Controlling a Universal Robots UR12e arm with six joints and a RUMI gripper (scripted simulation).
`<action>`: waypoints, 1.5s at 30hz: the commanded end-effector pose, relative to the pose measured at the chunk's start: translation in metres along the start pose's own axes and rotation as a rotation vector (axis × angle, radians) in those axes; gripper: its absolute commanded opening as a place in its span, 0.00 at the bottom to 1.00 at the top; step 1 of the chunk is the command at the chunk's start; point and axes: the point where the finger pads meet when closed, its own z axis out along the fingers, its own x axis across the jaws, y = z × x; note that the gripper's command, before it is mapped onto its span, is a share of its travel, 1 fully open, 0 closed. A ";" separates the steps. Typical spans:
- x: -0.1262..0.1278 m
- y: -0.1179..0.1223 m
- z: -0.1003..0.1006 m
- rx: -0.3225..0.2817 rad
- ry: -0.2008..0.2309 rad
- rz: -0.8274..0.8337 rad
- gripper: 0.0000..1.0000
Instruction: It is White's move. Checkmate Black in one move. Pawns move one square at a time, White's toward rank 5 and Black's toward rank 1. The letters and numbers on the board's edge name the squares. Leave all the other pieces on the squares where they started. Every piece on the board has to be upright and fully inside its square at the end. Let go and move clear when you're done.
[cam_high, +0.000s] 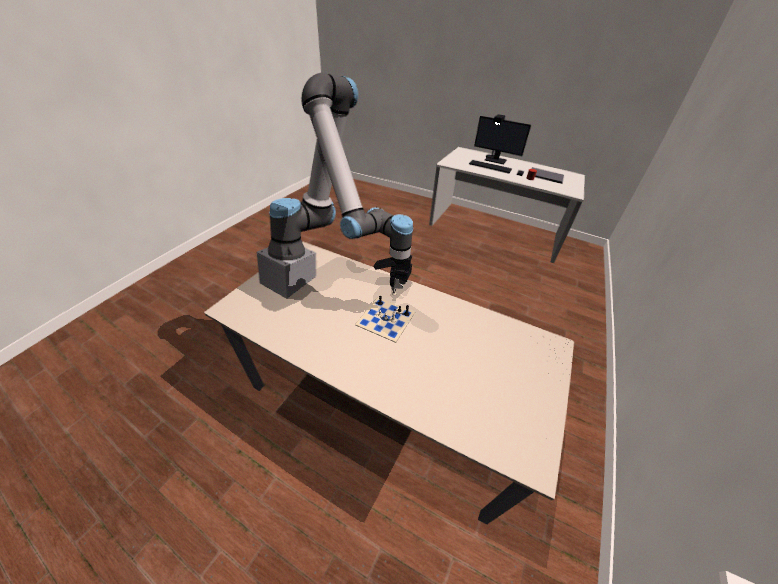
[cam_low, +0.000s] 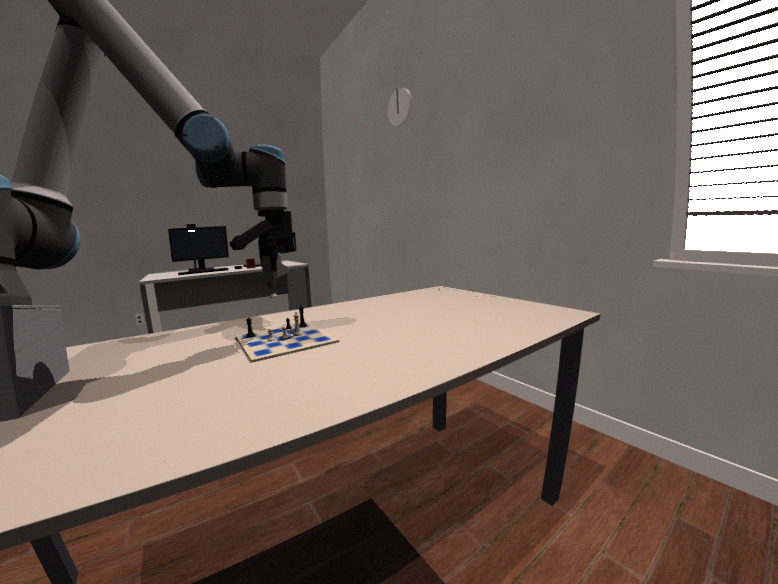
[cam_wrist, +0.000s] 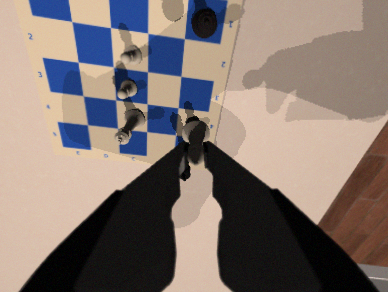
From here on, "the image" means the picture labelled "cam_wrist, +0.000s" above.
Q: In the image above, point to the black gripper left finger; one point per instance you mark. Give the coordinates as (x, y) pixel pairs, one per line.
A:
(127, 244)

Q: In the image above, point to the blue and cream chessboard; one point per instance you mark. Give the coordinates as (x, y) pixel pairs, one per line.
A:
(74, 47)

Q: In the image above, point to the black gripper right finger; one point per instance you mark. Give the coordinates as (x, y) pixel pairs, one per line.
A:
(267, 244)

